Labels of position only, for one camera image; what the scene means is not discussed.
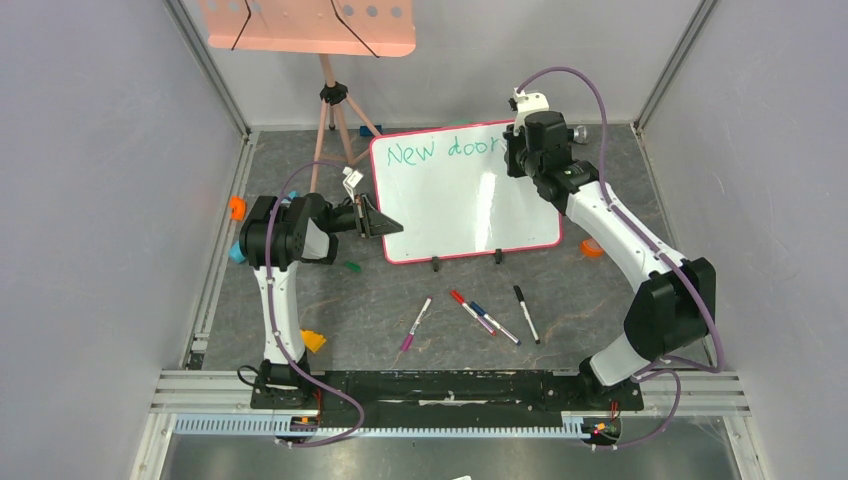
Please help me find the red marker pen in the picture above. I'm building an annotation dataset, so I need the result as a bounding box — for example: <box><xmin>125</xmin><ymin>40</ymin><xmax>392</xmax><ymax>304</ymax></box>
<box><xmin>450</xmin><ymin>290</ymin><xmax>496</xmax><ymax>336</ymax></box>

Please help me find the orange block at left rail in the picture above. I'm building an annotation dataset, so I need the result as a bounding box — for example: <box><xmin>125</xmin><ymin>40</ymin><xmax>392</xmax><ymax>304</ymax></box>
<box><xmin>228</xmin><ymin>196</ymin><xmax>247</xmax><ymax>221</ymax></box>

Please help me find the blue block behind stand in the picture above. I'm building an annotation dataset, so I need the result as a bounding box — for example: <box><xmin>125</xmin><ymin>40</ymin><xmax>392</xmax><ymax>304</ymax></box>
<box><xmin>359</xmin><ymin>124</ymin><xmax>383</xmax><ymax>138</ymax></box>

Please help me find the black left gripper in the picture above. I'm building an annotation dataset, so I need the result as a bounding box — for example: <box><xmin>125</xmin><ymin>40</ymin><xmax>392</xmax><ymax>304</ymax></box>
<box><xmin>323</xmin><ymin>193</ymin><xmax>402</xmax><ymax>238</ymax></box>

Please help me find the blue marker pen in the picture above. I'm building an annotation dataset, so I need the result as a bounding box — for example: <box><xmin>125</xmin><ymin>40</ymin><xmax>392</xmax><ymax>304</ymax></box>
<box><xmin>470</xmin><ymin>301</ymin><xmax>521</xmax><ymax>346</ymax></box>

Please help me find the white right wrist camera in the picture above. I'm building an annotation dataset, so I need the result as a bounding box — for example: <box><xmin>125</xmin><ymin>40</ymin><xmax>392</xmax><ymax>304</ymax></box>
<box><xmin>504</xmin><ymin>88</ymin><xmax>550</xmax><ymax>138</ymax></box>

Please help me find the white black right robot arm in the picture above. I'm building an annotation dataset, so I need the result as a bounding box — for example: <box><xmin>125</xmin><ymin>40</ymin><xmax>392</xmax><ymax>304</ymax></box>
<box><xmin>504</xmin><ymin>111</ymin><xmax>716</xmax><ymax>408</ymax></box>

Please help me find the orange half-round block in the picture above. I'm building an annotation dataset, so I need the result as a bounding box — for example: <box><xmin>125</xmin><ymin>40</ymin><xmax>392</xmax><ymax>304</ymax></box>
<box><xmin>580</xmin><ymin>238</ymin><xmax>605</xmax><ymax>258</ymax></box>

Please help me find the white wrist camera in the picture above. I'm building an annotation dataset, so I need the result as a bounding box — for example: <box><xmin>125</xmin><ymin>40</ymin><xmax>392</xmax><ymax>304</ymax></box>
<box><xmin>504</xmin><ymin>88</ymin><xmax>550</xmax><ymax>138</ymax></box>
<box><xmin>342</xmin><ymin>166</ymin><xmax>363</xmax><ymax>204</ymax></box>

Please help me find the large cyan toy marker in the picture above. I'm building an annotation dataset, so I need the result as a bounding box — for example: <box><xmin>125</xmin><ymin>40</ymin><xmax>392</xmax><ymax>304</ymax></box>
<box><xmin>228</xmin><ymin>191</ymin><xmax>299</xmax><ymax>264</ymax></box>

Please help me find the pink music stand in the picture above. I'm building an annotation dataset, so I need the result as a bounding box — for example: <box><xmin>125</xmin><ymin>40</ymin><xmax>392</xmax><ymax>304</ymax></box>
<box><xmin>199</xmin><ymin>0</ymin><xmax>416</xmax><ymax>190</ymax></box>

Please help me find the yellow orange stepped block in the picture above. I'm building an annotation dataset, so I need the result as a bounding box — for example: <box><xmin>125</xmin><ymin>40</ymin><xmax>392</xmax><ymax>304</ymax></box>
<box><xmin>300</xmin><ymin>330</ymin><xmax>327</xmax><ymax>353</ymax></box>

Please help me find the black flashlight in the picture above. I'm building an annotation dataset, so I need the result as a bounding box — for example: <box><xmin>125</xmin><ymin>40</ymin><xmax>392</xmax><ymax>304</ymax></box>
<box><xmin>572</xmin><ymin>125</ymin><xmax>588</xmax><ymax>145</ymax></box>

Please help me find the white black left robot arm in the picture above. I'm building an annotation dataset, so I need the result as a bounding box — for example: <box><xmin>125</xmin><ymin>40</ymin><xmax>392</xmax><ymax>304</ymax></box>
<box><xmin>239</xmin><ymin>193</ymin><xmax>404</xmax><ymax>410</ymax></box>

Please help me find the purple marker pen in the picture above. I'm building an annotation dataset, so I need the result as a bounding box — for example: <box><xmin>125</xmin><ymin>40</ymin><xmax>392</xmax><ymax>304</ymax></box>
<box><xmin>399</xmin><ymin>296</ymin><xmax>432</xmax><ymax>352</ymax></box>

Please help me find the black marker pen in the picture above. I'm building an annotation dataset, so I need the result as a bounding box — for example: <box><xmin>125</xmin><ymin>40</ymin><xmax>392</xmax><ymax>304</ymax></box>
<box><xmin>513</xmin><ymin>285</ymin><xmax>541</xmax><ymax>345</ymax></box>

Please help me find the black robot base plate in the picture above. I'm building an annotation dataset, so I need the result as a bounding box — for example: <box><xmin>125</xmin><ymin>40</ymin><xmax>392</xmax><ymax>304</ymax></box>
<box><xmin>271</xmin><ymin>370</ymin><xmax>644</xmax><ymax>428</ymax></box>

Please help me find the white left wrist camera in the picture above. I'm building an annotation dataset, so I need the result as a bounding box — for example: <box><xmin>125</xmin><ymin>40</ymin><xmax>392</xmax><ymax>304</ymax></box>
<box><xmin>342</xmin><ymin>166</ymin><xmax>363</xmax><ymax>204</ymax></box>

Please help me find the pink framed whiteboard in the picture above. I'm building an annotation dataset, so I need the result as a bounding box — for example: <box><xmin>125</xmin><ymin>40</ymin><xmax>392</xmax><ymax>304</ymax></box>
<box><xmin>369</xmin><ymin>121</ymin><xmax>564</xmax><ymax>265</ymax></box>

